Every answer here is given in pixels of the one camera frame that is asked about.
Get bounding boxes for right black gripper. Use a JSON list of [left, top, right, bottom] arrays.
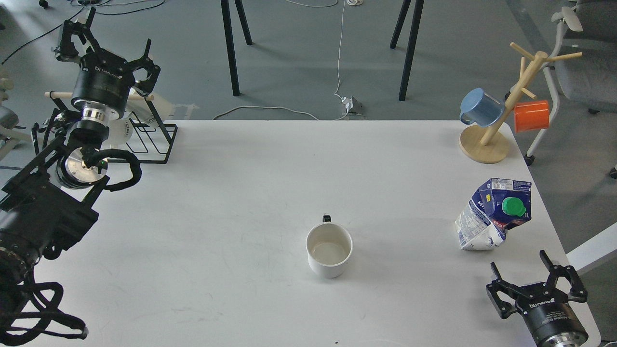
[[485, 250, 589, 345]]

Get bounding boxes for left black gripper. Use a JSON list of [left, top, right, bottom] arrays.
[[54, 7, 161, 121]]

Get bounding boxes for blue white milk carton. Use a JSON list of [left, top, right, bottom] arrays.
[[455, 178, 533, 251]]

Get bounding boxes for white ceramic cup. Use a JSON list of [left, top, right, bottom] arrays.
[[306, 214, 353, 279]]

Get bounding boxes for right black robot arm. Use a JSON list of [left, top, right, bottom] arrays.
[[485, 250, 589, 347]]

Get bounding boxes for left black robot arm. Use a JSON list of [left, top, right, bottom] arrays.
[[0, 8, 160, 346]]

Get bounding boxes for left black table legs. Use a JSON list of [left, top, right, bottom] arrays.
[[220, 0, 253, 96]]

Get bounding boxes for black table legs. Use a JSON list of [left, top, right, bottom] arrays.
[[389, 0, 425, 101], [220, 0, 253, 96]]

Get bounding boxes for wooden mug tree stand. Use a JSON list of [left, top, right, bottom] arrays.
[[459, 42, 583, 164]]

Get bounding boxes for orange mug on tree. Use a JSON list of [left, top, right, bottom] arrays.
[[514, 100, 550, 133]]

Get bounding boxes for blue mug on tree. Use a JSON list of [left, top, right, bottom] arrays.
[[460, 88, 505, 127]]

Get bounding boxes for white power strip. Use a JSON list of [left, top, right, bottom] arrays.
[[341, 96, 364, 116]]

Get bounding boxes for right black table legs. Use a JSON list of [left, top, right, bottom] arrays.
[[389, 0, 425, 101]]

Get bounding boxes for black floor cable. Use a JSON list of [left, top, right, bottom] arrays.
[[0, 0, 165, 66]]

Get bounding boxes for black wire dish rack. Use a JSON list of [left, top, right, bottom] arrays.
[[101, 111, 178, 164]]

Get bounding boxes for white floor cable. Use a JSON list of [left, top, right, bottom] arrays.
[[213, 0, 364, 120]]

